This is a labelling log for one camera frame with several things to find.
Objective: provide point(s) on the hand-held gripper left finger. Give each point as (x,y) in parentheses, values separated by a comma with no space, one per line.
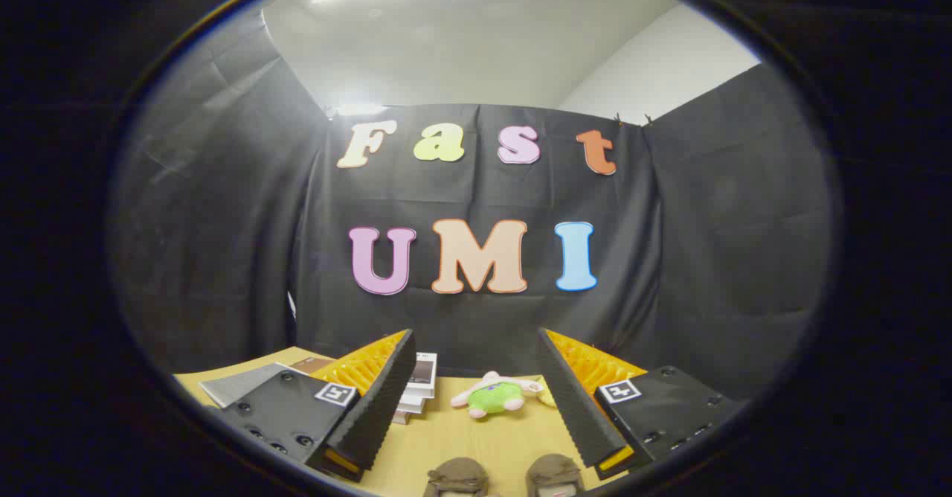
(383,408)

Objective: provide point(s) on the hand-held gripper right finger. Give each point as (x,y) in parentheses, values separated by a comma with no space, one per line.
(573,408)

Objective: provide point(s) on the brown fuzzy slipper shoe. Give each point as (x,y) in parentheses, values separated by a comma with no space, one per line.
(455,475)
(554,471)

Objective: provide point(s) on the yellow plush toy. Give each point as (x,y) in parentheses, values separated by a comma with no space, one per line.
(547,395)

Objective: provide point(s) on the white book with portrait cover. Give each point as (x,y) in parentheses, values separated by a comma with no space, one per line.
(422,374)

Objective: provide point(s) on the pink and green plush toy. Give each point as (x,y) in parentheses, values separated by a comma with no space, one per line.
(494,399)

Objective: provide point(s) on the brown book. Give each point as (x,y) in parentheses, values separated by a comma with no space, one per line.
(312,364)

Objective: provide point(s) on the black backdrop cloth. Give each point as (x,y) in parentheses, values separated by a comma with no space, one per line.
(223,259)

